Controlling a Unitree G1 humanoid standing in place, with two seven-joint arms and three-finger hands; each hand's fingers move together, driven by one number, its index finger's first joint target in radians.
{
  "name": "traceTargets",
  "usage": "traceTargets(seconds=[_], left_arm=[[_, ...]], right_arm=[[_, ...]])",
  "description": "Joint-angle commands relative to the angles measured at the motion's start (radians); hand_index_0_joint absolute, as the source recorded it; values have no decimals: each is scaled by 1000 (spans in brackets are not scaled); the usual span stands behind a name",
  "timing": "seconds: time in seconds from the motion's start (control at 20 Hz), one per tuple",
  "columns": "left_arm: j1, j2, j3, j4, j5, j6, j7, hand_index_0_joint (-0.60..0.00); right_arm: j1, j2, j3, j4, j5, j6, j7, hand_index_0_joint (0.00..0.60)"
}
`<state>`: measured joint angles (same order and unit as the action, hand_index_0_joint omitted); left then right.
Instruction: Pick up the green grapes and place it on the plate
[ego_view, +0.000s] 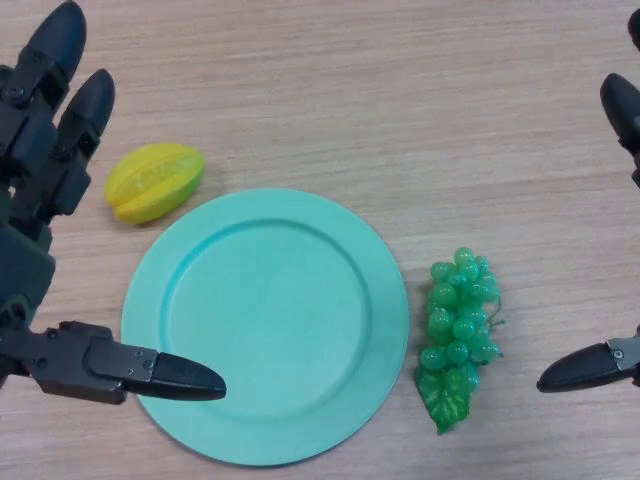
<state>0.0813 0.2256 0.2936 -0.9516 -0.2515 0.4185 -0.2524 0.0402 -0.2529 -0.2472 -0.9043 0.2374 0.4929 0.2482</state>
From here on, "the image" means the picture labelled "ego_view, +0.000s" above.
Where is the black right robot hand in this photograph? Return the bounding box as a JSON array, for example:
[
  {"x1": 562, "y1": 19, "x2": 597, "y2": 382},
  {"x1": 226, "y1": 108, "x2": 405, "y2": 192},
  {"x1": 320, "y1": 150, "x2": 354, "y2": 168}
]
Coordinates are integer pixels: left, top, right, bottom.
[{"x1": 536, "y1": 9, "x2": 640, "y2": 394}]

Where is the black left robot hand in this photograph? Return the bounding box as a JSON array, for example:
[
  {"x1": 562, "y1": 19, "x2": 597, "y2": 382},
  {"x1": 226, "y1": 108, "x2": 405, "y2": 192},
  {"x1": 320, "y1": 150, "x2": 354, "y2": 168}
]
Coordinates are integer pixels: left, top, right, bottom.
[{"x1": 0, "y1": 0, "x2": 227, "y2": 407}]

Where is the green grape bunch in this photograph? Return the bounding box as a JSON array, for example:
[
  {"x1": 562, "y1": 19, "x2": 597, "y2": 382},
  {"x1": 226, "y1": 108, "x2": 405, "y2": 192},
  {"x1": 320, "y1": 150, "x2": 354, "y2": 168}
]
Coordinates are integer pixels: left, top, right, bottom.
[{"x1": 413, "y1": 246, "x2": 505, "y2": 436}]

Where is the round green plate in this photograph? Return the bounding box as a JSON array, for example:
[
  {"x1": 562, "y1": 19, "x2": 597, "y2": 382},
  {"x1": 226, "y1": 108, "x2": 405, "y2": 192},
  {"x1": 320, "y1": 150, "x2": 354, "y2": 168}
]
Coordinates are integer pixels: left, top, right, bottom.
[{"x1": 120, "y1": 187, "x2": 410, "y2": 457}]

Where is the yellow green starfruit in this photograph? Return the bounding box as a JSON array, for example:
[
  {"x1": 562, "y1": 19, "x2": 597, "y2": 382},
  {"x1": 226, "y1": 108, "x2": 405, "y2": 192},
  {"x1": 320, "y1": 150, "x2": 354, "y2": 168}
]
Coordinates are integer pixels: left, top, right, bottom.
[{"x1": 103, "y1": 143, "x2": 207, "y2": 225}]

